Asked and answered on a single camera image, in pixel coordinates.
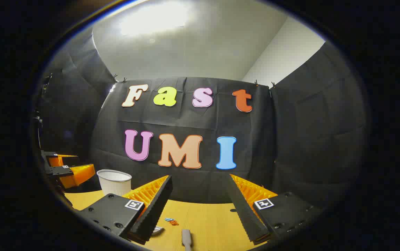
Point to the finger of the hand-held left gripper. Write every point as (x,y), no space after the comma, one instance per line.
(58,159)
(76,174)

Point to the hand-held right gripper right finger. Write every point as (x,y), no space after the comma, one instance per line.
(245,216)

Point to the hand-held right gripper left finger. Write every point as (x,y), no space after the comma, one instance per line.
(154,209)

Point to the orange paper scrap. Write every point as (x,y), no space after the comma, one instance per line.
(174,222)

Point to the white ribbed garbage bin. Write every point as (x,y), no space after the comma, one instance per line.
(114,183)

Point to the small grey broom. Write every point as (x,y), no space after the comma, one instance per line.
(186,238)

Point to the wooden desktop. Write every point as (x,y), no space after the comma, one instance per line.
(210,223)

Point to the black backdrop cloth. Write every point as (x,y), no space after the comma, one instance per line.
(186,122)

